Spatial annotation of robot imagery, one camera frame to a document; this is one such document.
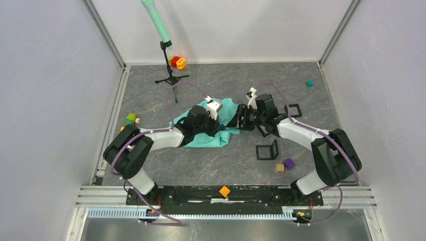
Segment purple toy brick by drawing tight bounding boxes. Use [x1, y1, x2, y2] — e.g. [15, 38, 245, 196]
[283, 158, 295, 170]

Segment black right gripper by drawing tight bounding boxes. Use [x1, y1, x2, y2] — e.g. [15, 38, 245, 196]
[226, 104, 265, 132]

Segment small wooden cube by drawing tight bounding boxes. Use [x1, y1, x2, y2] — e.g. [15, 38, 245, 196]
[274, 164, 285, 173]

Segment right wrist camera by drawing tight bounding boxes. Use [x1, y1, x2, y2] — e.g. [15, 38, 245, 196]
[246, 87, 257, 109]

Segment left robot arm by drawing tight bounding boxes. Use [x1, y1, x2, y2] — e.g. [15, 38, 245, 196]
[103, 101, 222, 205]

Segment orange diamond marker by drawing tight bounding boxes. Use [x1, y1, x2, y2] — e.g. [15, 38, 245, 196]
[219, 186, 231, 198]

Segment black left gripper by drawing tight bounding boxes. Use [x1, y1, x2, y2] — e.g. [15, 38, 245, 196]
[193, 110, 222, 137]

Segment black tripod stand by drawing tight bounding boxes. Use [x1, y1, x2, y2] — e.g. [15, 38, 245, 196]
[154, 41, 189, 103]

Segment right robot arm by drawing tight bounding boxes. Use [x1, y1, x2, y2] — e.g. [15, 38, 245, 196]
[227, 94, 362, 205]

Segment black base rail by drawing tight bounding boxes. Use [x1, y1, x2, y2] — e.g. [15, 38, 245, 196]
[126, 185, 324, 215]

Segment colourful toy brick train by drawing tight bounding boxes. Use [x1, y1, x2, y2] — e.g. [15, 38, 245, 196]
[120, 113, 141, 131]

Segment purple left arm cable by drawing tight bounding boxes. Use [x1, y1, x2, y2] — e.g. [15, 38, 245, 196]
[110, 82, 214, 226]

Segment black square frame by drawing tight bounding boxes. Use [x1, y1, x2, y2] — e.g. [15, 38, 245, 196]
[284, 103, 303, 118]
[257, 125, 273, 137]
[256, 140, 279, 161]

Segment red orange toy rings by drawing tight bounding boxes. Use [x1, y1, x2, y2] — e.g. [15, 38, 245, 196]
[167, 56, 187, 70]

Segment mint green microphone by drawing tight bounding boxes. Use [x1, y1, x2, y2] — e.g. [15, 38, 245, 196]
[141, 0, 172, 49]

